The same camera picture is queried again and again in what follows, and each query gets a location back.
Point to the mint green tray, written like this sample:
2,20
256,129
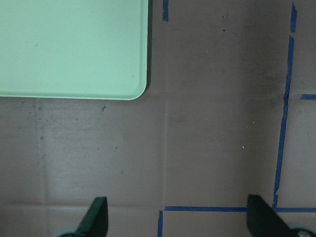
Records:
81,49

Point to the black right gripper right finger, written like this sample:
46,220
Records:
262,221

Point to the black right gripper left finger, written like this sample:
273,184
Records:
95,223

